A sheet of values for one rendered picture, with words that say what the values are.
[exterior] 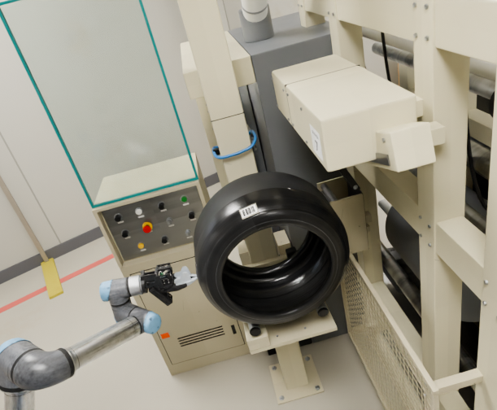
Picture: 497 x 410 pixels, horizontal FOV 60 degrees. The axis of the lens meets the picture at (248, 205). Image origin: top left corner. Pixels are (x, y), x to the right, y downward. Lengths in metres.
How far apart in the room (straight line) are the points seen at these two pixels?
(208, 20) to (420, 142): 0.87
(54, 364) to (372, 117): 1.13
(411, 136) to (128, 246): 1.70
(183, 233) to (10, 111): 2.42
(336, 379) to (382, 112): 1.87
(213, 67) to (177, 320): 1.56
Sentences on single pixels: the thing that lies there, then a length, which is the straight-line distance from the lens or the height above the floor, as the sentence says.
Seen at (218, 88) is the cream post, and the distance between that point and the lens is 1.64.
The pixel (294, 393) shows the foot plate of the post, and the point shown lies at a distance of 2.66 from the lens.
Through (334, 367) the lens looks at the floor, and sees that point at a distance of 2.75.
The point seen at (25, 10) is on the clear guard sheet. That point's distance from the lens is 2.05.
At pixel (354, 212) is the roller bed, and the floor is 1.12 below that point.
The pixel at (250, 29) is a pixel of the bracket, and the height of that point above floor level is 1.86.
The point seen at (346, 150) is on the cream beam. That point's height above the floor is 1.69.
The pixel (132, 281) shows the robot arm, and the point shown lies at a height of 1.24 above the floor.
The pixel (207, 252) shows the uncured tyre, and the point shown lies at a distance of 1.49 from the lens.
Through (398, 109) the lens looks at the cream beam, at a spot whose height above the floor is 1.76.
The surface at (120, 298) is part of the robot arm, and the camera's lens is 1.69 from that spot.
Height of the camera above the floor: 2.17
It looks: 30 degrees down
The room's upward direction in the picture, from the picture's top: 15 degrees counter-clockwise
